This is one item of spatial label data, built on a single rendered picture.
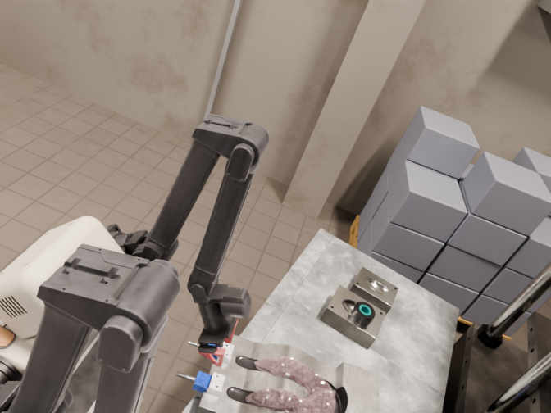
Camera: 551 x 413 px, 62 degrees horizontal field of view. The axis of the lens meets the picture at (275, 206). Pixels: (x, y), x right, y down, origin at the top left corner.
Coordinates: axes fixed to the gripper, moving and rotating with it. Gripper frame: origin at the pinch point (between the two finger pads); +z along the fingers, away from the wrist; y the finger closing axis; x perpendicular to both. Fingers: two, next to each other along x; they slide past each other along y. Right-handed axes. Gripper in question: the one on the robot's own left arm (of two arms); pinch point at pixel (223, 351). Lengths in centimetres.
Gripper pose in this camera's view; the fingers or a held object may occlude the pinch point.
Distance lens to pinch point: 126.6
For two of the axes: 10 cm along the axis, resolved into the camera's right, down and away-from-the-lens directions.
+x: -9.6, -0.1, 2.7
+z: 1.3, 8.5, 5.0
